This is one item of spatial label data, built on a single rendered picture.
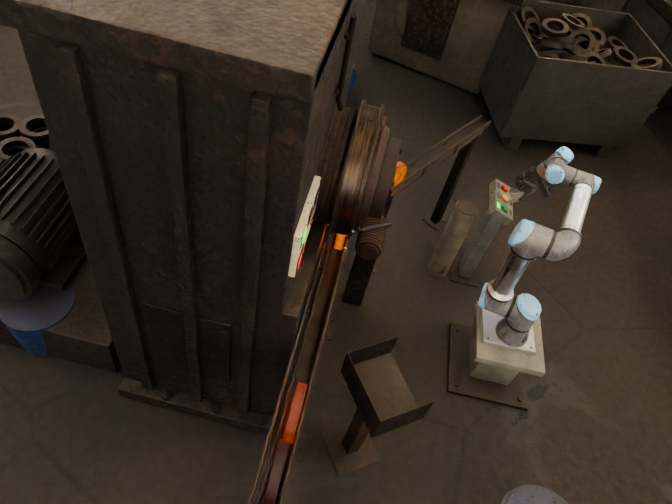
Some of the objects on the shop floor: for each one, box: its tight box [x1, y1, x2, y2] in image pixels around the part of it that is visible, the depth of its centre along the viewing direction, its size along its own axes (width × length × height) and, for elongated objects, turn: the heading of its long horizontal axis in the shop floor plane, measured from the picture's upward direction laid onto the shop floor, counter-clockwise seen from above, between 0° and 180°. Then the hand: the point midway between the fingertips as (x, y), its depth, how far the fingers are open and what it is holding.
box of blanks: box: [479, 0, 672, 158], centre depth 400 cm, size 103×83×77 cm
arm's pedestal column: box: [447, 323, 528, 411], centre depth 266 cm, size 40×40×26 cm
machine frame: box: [0, 0, 366, 435], centre depth 204 cm, size 73×108×176 cm
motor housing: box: [342, 216, 387, 306], centre depth 272 cm, size 13×22×54 cm, turn 161°
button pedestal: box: [450, 179, 513, 288], centre depth 291 cm, size 16×24×62 cm, turn 161°
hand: (514, 200), depth 259 cm, fingers closed
